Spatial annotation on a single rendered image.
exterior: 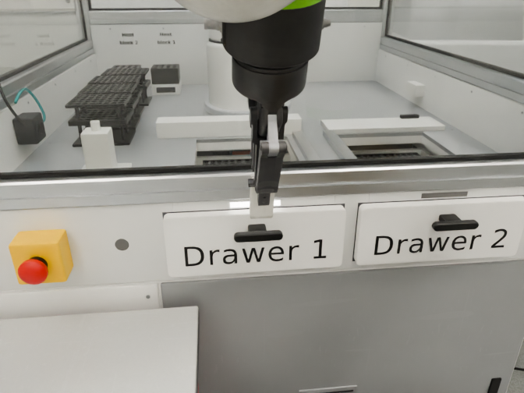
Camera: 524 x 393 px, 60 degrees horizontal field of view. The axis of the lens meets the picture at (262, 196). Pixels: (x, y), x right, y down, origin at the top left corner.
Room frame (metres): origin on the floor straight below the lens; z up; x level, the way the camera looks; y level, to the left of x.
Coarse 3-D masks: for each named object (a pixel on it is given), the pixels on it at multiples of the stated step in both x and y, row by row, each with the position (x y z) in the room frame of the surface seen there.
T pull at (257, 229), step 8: (256, 224) 0.62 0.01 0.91; (264, 224) 0.63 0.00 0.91; (240, 232) 0.60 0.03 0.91; (248, 232) 0.60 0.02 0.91; (256, 232) 0.60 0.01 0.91; (264, 232) 0.60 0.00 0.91; (272, 232) 0.60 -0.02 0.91; (280, 232) 0.60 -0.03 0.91; (240, 240) 0.59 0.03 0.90; (248, 240) 0.59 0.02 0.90; (256, 240) 0.59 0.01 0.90; (264, 240) 0.59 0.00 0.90; (272, 240) 0.59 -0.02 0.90
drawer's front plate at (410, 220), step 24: (360, 216) 0.65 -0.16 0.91; (384, 216) 0.65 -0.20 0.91; (408, 216) 0.65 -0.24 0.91; (432, 216) 0.66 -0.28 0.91; (480, 216) 0.67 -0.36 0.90; (504, 216) 0.67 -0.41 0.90; (360, 240) 0.65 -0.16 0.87; (384, 240) 0.65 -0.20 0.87; (408, 240) 0.65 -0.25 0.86; (432, 240) 0.66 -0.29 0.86; (456, 240) 0.66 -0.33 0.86; (480, 240) 0.67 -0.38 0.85; (504, 240) 0.67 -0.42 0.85; (360, 264) 0.65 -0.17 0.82
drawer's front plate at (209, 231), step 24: (168, 216) 0.62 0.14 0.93; (192, 216) 0.62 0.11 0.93; (216, 216) 0.62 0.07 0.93; (240, 216) 0.62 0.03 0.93; (288, 216) 0.63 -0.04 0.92; (312, 216) 0.64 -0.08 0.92; (336, 216) 0.64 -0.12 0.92; (168, 240) 0.61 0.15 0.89; (192, 240) 0.62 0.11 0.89; (216, 240) 0.62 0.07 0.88; (288, 240) 0.63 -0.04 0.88; (312, 240) 0.64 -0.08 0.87; (336, 240) 0.64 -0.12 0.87; (168, 264) 0.61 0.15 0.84; (216, 264) 0.62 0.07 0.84; (240, 264) 0.62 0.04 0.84; (264, 264) 0.63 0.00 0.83; (288, 264) 0.63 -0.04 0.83; (312, 264) 0.64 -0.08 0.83; (336, 264) 0.64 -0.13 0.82
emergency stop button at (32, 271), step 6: (24, 264) 0.54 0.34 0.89; (30, 264) 0.54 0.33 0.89; (36, 264) 0.54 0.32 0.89; (42, 264) 0.55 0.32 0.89; (18, 270) 0.54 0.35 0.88; (24, 270) 0.54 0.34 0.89; (30, 270) 0.54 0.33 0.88; (36, 270) 0.54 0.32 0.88; (42, 270) 0.54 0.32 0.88; (24, 276) 0.54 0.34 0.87; (30, 276) 0.54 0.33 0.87; (36, 276) 0.54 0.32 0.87; (42, 276) 0.54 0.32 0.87; (30, 282) 0.54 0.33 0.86; (36, 282) 0.54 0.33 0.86
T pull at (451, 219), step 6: (444, 216) 0.65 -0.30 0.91; (450, 216) 0.65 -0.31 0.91; (456, 216) 0.65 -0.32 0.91; (438, 222) 0.63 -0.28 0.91; (444, 222) 0.63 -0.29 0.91; (450, 222) 0.63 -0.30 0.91; (456, 222) 0.63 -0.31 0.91; (462, 222) 0.63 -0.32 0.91; (468, 222) 0.63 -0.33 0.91; (474, 222) 0.63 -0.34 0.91; (438, 228) 0.62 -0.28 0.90; (444, 228) 0.62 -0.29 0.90; (450, 228) 0.62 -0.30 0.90; (456, 228) 0.62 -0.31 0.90; (462, 228) 0.63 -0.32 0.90; (468, 228) 0.63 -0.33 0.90; (474, 228) 0.63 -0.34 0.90
